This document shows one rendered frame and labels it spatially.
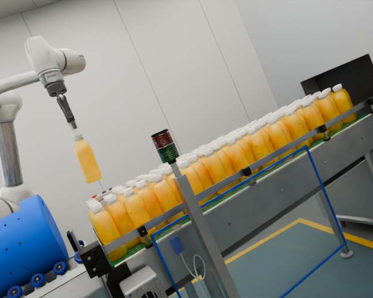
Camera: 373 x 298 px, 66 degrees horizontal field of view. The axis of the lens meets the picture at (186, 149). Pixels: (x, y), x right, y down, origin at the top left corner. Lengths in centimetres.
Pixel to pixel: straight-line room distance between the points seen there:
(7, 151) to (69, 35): 263
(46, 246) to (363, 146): 154
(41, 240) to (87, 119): 296
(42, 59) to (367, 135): 161
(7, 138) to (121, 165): 224
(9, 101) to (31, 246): 96
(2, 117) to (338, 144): 177
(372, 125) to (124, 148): 293
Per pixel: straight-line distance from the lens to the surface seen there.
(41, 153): 403
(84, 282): 118
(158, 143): 92
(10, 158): 190
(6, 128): 187
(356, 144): 172
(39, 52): 136
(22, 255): 114
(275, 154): 136
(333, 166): 158
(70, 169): 396
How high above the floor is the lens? 123
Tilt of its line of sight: 4 degrees down
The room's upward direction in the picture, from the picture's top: 24 degrees counter-clockwise
